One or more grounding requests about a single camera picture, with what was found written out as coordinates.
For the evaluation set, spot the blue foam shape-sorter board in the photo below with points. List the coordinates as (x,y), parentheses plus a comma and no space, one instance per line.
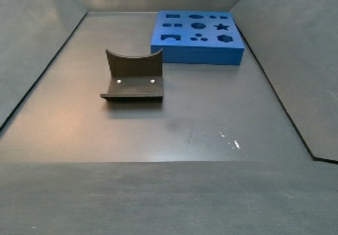
(196,37)

